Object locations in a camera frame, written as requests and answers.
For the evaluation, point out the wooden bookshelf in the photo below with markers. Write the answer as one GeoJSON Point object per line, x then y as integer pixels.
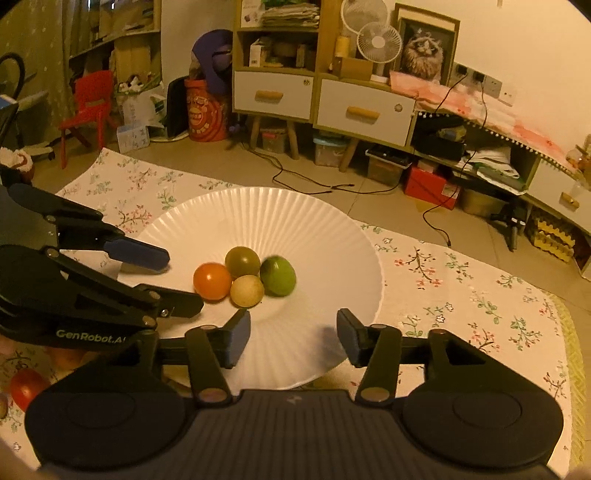
{"type": "Point", "coordinates": [129, 50]}

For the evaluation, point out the blue white patterned box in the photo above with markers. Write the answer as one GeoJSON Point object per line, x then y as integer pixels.
{"type": "Point", "coordinates": [134, 137]}

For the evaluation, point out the grey office chair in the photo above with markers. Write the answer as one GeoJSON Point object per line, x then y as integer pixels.
{"type": "Point", "coordinates": [32, 97]}

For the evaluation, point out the black tripod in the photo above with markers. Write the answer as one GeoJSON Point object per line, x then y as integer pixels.
{"type": "Point", "coordinates": [512, 224]}

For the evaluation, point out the tall yellow shelf cabinet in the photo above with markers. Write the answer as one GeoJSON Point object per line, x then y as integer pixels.
{"type": "Point", "coordinates": [272, 94]}

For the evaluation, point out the dark green tomato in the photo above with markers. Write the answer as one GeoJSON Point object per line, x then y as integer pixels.
{"type": "Point", "coordinates": [242, 261]}

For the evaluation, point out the yellow thread cone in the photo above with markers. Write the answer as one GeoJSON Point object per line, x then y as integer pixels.
{"type": "Point", "coordinates": [342, 46]}

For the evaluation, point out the brown cardboard box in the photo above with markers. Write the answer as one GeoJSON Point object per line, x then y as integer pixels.
{"type": "Point", "coordinates": [353, 68]}

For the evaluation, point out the white carton box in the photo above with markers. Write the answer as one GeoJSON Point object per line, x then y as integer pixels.
{"type": "Point", "coordinates": [249, 14]}

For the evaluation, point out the small orange tomato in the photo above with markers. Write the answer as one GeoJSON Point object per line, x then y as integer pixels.
{"type": "Point", "coordinates": [212, 281]}

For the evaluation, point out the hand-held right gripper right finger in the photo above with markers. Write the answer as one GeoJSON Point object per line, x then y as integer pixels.
{"type": "Point", "coordinates": [348, 339]}

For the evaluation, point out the black flat case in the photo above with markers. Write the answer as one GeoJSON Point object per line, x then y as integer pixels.
{"type": "Point", "coordinates": [175, 108]}

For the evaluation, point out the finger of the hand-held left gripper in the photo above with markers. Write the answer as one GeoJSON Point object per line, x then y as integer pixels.
{"type": "Point", "coordinates": [175, 304]}
{"type": "Point", "coordinates": [138, 254]}

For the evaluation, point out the red cardboard box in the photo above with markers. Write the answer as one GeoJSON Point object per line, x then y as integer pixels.
{"type": "Point", "coordinates": [429, 184]}

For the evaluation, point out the purple fabric bag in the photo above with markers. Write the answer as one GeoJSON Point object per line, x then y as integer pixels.
{"type": "Point", "coordinates": [212, 55]}

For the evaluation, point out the orange printed bucket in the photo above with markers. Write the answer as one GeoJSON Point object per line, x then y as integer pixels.
{"type": "Point", "coordinates": [203, 113]}

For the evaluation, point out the floral curtain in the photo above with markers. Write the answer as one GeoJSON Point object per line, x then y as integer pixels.
{"type": "Point", "coordinates": [37, 37]}

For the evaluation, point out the white ribbed plate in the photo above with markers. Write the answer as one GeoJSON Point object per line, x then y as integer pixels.
{"type": "Point", "coordinates": [286, 221]}

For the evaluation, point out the clear plastic storage box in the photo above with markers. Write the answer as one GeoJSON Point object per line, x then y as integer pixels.
{"type": "Point", "coordinates": [385, 168]}
{"type": "Point", "coordinates": [328, 150]}
{"type": "Point", "coordinates": [274, 141]}

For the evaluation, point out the plain cardboard box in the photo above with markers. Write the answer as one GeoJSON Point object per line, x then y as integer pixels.
{"type": "Point", "coordinates": [480, 201]}

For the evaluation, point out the smooth red tomato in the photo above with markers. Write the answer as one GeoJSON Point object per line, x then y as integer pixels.
{"type": "Point", "coordinates": [25, 390]}

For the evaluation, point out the small white box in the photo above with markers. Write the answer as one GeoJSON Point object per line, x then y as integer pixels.
{"type": "Point", "coordinates": [258, 50]}

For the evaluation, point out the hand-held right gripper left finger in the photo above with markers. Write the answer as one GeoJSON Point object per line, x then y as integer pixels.
{"type": "Point", "coordinates": [238, 337]}

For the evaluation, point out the floral tablecloth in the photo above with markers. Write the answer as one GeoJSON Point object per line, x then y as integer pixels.
{"type": "Point", "coordinates": [461, 286]}

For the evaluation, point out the yellow white drawer cabinet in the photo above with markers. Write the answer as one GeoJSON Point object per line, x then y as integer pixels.
{"type": "Point", "coordinates": [364, 108]}

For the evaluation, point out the stack of papers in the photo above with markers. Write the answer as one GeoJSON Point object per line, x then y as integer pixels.
{"type": "Point", "coordinates": [288, 14]}

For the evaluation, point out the pile of documents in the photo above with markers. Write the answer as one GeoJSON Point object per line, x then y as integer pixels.
{"type": "Point", "coordinates": [496, 168]}

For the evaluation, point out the white wall socket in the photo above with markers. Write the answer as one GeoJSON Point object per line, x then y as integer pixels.
{"type": "Point", "coordinates": [494, 85]}
{"type": "Point", "coordinates": [508, 96]}
{"type": "Point", "coordinates": [478, 76]}
{"type": "Point", "coordinates": [461, 70]}

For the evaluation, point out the small white fan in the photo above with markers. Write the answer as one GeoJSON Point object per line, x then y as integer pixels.
{"type": "Point", "coordinates": [379, 42]}

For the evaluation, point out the low yellow white cabinet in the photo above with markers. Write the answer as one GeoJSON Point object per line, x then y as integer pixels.
{"type": "Point", "coordinates": [554, 184]}

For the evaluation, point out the red plastic chair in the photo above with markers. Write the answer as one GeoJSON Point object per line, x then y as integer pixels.
{"type": "Point", "coordinates": [92, 104]}

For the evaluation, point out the pink cloth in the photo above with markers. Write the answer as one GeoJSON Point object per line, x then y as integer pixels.
{"type": "Point", "coordinates": [498, 115]}

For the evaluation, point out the large white fan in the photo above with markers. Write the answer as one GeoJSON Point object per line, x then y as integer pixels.
{"type": "Point", "coordinates": [362, 14]}

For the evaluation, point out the white plastic bag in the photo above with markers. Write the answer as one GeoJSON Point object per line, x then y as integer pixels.
{"type": "Point", "coordinates": [138, 104]}

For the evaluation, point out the small green round fruit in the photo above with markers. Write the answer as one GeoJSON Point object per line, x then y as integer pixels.
{"type": "Point", "coordinates": [278, 276]}

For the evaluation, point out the framed cat picture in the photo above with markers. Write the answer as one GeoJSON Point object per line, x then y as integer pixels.
{"type": "Point", "coordinates": [425, 46]}

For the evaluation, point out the cream fleece garment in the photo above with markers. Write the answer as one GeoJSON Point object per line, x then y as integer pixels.
{"type": "Point", "coordinates": [16, 161]}

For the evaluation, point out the green woven mat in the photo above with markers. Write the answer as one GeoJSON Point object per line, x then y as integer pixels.
{"type": "Point", "coordinates": [572, 369]}

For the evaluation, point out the yellow lattice rack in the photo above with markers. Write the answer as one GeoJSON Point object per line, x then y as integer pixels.
{"type": "Point", "coordinates": [554, 235]}

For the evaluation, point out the black device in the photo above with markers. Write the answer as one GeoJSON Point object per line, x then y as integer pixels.
{"type": "Point", "coordinates": [438, 134]}

